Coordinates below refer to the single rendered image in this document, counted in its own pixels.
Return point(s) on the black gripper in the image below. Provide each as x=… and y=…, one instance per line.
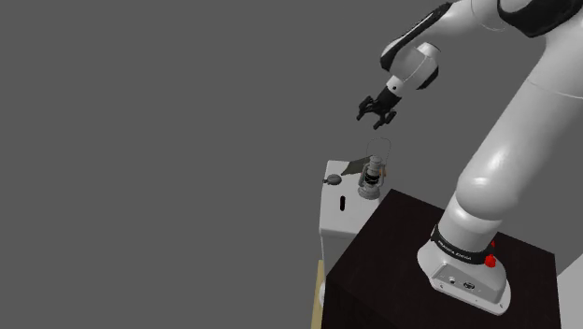
x=387, y=98

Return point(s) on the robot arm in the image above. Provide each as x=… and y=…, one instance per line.
x=510, y=173

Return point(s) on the dark green flat cloth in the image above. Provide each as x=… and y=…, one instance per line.
x=355, y=167

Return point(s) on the grey metal lantern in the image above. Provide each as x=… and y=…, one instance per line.
x=371, y=177

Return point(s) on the grey round lidded object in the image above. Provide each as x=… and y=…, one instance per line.
x=333, y=179

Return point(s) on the dark robot stand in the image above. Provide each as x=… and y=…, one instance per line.
x=387, y=255

